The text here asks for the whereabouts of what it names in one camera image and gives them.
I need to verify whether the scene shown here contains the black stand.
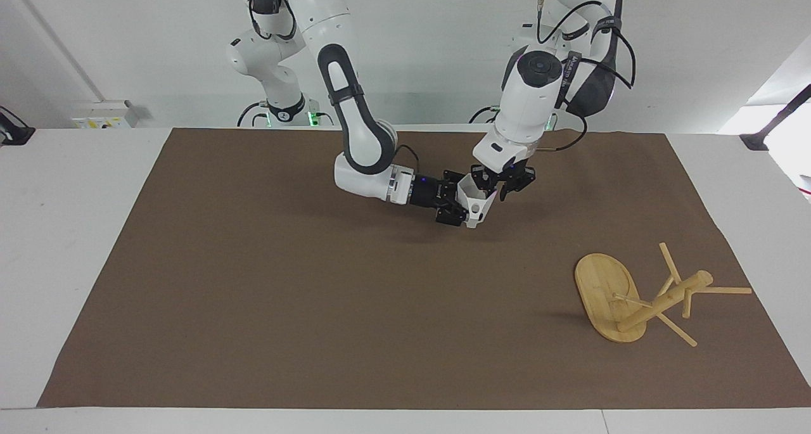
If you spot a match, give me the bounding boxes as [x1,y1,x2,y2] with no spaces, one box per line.
[739,84,811,152]
[0,106,36,147]

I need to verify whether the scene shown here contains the white wall socket box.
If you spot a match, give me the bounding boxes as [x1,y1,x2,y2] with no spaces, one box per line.
[70,99,138,130]

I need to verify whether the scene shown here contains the wooden cup rack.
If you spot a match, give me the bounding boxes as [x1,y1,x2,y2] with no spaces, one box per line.
[574,242,753,348]

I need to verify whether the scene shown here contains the white cup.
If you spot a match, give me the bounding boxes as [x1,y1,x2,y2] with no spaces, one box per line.
[456,173,502,229]

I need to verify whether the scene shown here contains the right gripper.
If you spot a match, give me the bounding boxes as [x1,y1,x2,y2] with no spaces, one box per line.
[410,169,471,227]

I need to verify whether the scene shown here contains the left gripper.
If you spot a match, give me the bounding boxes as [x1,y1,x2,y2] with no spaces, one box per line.
[469,157,537,202]

